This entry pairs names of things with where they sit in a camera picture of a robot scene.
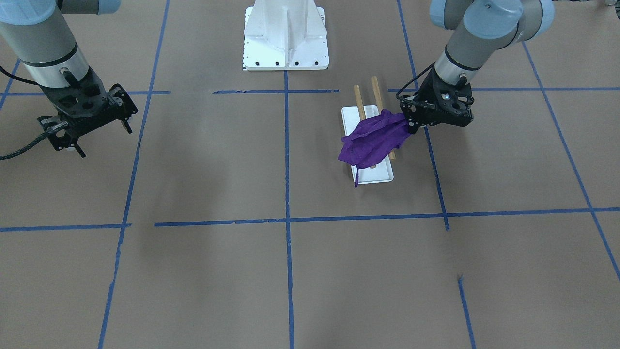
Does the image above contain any white towel rack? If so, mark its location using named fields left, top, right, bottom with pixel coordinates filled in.
left=338, top=76, right=396, bottom=187

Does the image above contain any purple towel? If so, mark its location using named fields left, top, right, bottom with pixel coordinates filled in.
left=338, top=108, right=411, bottom=187

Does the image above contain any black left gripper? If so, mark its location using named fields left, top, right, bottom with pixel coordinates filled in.
left=399, top=66, right=474, bottom=135

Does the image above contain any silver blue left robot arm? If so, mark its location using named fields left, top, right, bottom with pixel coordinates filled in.
left=396, top=0, right=555, bottom=134

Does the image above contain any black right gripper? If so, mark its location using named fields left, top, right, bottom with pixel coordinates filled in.
left=37, top=68, right=138, bottom=158

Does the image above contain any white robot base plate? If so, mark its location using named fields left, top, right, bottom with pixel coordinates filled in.
left=242, top=0, right=330, bottom=71

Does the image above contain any brown paper table cover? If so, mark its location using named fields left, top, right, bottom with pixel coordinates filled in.
left=0, top=0, right=620, bottom=349

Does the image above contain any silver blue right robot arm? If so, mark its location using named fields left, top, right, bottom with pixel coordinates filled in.
left=0, top=0, right=138, bottom=160

